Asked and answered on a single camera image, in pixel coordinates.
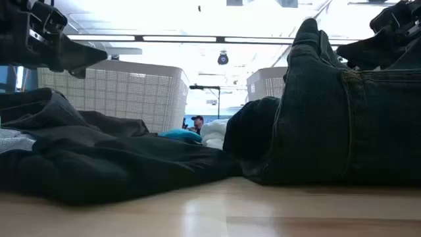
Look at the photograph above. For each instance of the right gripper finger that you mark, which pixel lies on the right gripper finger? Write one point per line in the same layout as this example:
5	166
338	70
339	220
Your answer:
368	54
412	57

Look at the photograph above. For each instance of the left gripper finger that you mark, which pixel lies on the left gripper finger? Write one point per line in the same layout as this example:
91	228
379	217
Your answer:
82	56
78	73

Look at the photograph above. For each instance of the dark denim jeans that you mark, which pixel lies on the dark denim jeans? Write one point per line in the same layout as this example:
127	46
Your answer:
322	125

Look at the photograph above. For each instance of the light grey patterned cloth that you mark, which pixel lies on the light grey patterned cloth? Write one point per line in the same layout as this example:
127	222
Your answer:
14	140

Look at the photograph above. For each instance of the black sweatshirt garment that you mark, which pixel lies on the black sweatshirt garment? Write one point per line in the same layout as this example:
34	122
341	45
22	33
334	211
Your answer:
108	164

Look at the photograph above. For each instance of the teal cloth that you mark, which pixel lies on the teal cloth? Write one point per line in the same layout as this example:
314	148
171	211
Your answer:
181	135

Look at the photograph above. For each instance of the white fluffy cloth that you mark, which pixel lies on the white fluffy cloth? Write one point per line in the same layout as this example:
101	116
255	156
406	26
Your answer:
213	135

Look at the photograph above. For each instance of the white perforated laundry basket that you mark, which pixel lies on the white perforated laundry basket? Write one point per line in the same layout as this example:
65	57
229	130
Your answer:
131	95
266	82

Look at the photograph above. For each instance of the dark ceiling vent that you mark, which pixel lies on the dark ceiling vent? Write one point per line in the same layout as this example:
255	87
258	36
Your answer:
287	3
234	2

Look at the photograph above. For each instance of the long ceiling light fixture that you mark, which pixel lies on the long ceiling light fixture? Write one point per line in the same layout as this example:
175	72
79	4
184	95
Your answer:
177	38

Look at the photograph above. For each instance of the person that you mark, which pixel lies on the person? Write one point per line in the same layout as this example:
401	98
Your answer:
198	123

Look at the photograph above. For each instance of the black pole stand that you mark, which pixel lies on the black pole stand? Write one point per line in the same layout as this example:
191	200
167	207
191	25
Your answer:
218	102

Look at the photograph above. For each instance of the round black ceiling camera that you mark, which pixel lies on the round black ceiling camera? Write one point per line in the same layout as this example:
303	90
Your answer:
223	58

